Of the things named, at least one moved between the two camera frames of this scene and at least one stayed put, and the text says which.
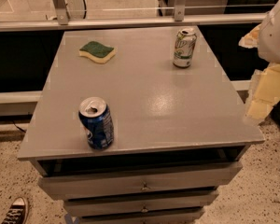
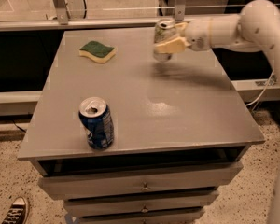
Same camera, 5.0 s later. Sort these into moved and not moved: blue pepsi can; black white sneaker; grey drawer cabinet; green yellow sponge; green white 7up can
Moved: green white 7up can
Not moved: blue pepsi can; green yellow sponge; black white sneaker; grey drawer cabinet
